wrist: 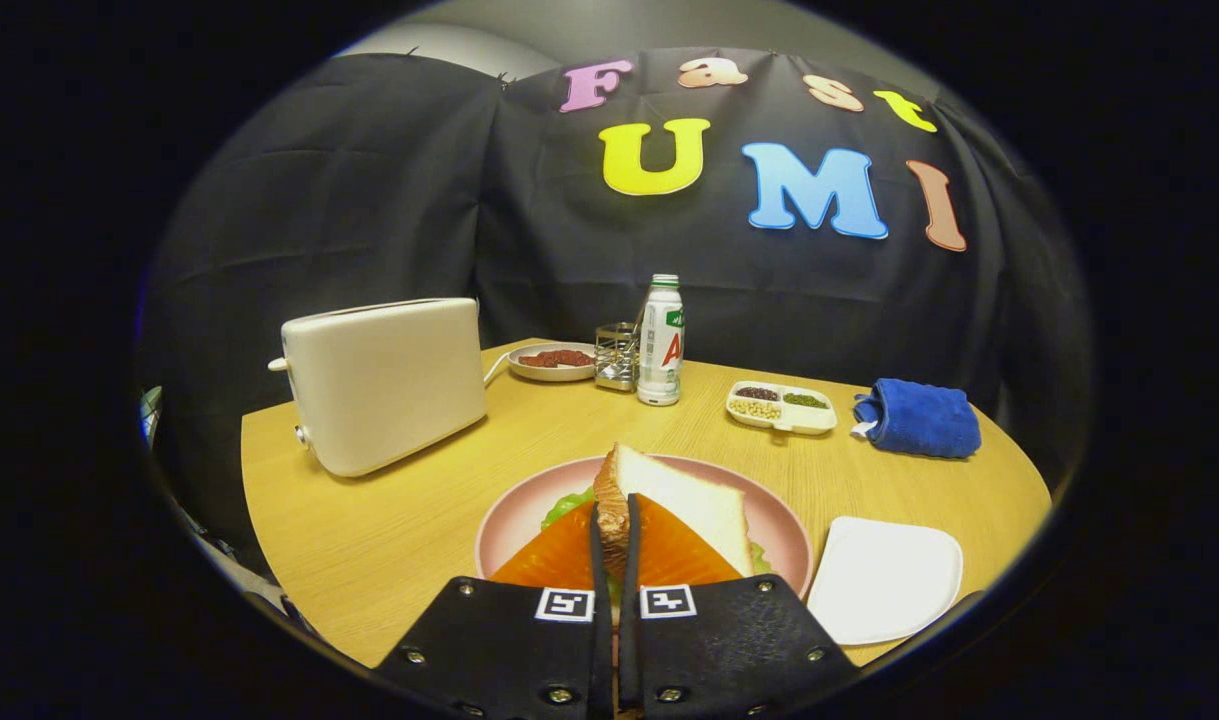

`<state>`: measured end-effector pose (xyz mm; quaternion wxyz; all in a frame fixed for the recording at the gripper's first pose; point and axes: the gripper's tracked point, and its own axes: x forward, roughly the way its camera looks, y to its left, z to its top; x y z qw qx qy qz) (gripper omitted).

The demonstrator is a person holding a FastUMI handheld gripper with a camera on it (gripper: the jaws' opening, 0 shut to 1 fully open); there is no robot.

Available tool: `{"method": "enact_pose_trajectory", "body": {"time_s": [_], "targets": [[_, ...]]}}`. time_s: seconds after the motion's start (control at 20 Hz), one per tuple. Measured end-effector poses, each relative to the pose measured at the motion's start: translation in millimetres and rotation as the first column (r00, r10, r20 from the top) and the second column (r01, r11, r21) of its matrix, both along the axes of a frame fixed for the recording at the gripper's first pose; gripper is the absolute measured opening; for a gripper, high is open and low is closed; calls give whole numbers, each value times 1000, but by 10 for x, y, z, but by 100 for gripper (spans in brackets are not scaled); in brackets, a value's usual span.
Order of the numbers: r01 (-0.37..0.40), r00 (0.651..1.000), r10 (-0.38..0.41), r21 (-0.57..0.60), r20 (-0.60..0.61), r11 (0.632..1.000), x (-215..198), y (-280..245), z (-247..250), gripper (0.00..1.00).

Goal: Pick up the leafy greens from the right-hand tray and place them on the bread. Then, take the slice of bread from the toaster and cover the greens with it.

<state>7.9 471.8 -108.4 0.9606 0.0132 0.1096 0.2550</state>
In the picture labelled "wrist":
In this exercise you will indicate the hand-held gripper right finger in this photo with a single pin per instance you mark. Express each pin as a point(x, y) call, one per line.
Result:
point(631, 640)

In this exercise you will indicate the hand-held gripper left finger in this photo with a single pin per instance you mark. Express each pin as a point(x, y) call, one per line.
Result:
point(601, 640)

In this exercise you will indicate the green lettuce leaf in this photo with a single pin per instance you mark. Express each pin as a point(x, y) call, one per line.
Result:
point(566, 505)

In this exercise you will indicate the toasted bread slice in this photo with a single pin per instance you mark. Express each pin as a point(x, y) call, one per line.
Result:
point(689, 500)

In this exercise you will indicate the pink plate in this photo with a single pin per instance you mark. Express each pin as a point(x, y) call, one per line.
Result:
point(514, 520)

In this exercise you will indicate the white square plate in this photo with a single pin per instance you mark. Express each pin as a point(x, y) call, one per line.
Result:
point(884, 580)

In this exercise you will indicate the yellow soybeans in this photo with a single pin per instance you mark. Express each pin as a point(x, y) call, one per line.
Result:
point(755, 409)

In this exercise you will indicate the small round plate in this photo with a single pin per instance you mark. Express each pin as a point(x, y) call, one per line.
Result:
point(549, 374)

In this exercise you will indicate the dark red beans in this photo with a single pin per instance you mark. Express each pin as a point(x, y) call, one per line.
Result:
point(757, 393)

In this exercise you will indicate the white divided dish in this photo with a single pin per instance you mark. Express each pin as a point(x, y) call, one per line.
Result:
point(807, 420)

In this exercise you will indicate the red meat slices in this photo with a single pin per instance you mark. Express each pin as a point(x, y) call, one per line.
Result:
point(557, 358)

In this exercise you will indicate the white drink bottle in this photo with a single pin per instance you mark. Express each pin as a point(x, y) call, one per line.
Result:
point(661, 350)

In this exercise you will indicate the green mung beans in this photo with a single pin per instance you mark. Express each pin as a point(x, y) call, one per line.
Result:
point(805, 400)

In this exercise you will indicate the white toaster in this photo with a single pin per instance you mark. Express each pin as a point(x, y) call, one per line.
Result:
point(384, 385)

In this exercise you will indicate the blue towel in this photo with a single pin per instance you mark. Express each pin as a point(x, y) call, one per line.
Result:
point(924, 420)

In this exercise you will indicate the black backdrop cloth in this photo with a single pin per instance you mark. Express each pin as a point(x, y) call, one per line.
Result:
point(369, 200)

